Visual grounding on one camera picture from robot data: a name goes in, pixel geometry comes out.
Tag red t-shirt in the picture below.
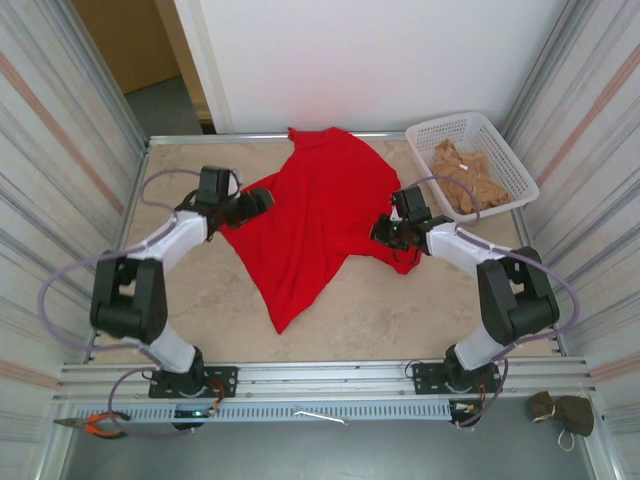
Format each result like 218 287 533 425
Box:
218 127 424 335

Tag white plastic basket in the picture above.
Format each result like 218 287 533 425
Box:
405 110 541 224

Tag tan cloth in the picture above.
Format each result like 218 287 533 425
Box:
430 140 512 215

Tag brown wooden door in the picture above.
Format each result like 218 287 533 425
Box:
72 0 182 96

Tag metal hex key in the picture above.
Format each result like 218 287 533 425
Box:
292 405 351 428

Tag small brown cloth pouch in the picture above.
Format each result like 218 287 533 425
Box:
529 391 558 425

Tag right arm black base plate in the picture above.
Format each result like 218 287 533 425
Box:
411 360 503 396

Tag aluminium mounting rail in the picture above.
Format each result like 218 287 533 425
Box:
57 355 597 404

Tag grey slotted cable duct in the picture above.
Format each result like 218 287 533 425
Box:
118 399 454 423

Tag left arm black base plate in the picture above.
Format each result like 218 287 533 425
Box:
148 365 239 400

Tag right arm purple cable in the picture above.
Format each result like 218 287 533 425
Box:
409 174 581 429

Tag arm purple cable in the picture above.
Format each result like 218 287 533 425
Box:
409 174 581 429
38 168 241 441

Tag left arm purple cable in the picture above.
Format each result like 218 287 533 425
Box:
38 168 241 441

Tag orange handled pliers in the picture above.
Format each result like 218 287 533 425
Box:
52 412 132 441

